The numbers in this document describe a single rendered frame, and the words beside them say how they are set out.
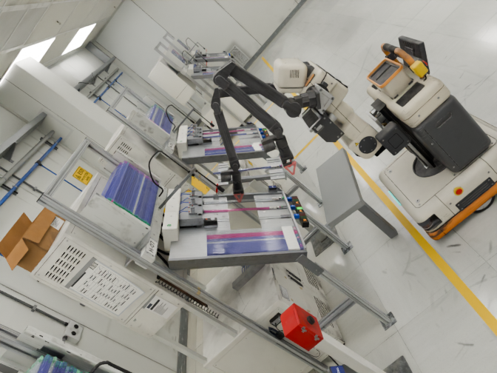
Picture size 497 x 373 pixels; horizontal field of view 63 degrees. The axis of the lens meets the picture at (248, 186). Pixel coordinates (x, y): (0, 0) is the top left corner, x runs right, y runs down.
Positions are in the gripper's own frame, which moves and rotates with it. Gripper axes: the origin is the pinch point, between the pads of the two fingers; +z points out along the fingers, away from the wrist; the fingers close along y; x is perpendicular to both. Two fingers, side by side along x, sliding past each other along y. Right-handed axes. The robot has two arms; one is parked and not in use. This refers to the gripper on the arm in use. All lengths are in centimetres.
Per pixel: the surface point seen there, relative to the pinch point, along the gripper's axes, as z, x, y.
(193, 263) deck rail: 1, -28, 60
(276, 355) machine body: 76, 10, 58
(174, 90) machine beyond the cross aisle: 10, -73, -440
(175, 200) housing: -10.4, -38.7, 8.5
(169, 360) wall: 174, -79, -42
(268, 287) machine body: 36, 10, 45
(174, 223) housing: -10, -38, 36
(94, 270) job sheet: -3, -77, 61
